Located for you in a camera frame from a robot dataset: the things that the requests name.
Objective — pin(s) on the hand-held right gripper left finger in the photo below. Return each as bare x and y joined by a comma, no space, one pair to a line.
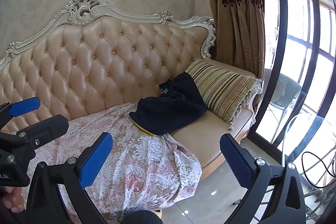
95,161

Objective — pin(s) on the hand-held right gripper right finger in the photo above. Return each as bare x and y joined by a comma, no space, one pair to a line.
236,158

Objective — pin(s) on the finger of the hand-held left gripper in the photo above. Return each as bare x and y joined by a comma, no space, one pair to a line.
23,106
44,125

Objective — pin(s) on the navy garment with yellow marks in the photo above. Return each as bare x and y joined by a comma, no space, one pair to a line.
168,113

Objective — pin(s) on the person's left hand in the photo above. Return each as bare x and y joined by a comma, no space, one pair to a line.
14,200

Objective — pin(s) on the pink floral blanket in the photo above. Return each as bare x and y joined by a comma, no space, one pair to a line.
136,166

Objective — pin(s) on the striped fringed pillow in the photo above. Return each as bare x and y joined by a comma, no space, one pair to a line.
223,87

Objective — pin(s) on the person's dark trouser leg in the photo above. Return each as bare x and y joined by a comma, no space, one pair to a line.
143,218

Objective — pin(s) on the grey wicker chair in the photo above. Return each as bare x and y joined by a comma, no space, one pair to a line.
283,90

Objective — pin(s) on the round glass table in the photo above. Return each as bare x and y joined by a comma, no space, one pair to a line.
319,193

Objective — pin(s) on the beige tufted leather sofa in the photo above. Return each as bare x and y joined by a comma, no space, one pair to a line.
105,56

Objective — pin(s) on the brown patterned curtain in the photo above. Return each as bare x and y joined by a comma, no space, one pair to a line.
236,16

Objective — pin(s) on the black glass door frame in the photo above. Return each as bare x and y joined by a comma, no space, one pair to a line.
278,29

